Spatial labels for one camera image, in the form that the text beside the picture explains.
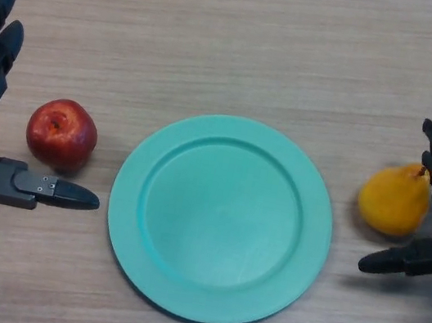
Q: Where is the teal round plate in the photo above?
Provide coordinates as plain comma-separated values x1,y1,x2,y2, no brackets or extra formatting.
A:
92,97,349,323

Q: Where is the yellow pear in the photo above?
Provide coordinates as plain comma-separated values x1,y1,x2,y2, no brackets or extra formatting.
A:
353,154,432,242

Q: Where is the red apple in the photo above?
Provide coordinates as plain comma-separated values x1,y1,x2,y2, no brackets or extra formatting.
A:
21,93,104,176

